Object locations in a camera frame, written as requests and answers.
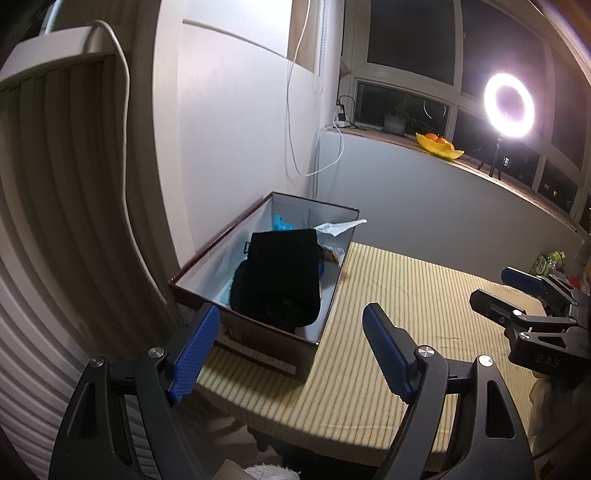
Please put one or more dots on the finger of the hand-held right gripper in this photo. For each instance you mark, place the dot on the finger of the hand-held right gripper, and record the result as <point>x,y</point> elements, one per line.
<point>521,279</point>
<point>496,307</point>

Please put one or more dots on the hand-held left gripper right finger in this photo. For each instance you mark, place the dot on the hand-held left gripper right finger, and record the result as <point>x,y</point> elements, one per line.
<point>385,355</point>

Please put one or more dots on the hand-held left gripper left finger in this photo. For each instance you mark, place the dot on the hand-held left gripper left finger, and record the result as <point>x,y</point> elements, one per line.
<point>194,360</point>

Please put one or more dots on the cardboard box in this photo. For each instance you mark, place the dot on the cardboard box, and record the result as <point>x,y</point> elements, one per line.
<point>272,341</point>

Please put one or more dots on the blue cloth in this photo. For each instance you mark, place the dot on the blue cloth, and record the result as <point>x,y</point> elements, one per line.
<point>322,269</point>

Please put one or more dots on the black cloth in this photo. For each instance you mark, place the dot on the black cloth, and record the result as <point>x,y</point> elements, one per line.
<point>277,277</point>

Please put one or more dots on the white plastic packet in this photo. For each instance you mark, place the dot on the white plastic packet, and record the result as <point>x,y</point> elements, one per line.
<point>339,227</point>

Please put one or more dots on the teal cloth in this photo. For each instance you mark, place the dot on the teal cloth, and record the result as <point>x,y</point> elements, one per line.
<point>281,224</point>

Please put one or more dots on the green packet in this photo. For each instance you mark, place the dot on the green packet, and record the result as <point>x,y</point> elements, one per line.
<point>549,262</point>

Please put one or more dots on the orange packet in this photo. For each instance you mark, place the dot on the orange packet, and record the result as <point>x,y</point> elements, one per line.
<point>333,254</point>

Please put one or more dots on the black tripod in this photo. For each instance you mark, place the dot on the black tripod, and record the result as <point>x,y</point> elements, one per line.
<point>496,157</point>

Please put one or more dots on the white fluffy cloth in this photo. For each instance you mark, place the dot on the white fluffy cloth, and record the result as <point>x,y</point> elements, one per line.
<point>272,473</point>

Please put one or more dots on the yellow fruit plate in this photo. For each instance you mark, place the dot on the yellow fruit plate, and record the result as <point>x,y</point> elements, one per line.
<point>441,150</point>

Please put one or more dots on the oranges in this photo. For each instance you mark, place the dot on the oranges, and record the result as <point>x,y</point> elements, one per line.
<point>436,138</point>

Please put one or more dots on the potted plant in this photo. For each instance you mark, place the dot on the potted plant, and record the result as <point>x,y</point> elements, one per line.
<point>395,123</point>

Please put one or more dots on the white radiator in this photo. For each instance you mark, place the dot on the white radiator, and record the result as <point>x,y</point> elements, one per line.
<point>55,207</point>

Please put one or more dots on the white power adapter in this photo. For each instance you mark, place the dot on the white power adapter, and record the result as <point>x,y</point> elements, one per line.
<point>341,117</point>

